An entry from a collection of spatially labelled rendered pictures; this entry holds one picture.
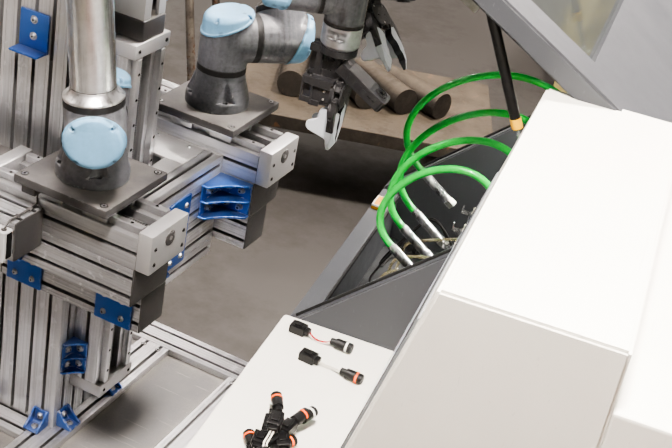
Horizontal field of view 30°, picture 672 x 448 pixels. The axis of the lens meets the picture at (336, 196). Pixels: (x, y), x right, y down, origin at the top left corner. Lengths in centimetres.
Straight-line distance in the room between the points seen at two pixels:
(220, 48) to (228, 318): 139
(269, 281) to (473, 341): 288
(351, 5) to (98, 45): 46
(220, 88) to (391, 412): 153
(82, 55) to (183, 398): 131
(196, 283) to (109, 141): 191
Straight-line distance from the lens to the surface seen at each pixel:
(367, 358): 227
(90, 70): 231
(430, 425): 149
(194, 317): 404
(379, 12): 261
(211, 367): 344
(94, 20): 227
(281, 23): 291
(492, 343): 141
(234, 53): 288
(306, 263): 441
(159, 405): 332
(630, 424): 144
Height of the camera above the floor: 227
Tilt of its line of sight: 28 degrees down
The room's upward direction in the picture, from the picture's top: 11 degrees clockwise
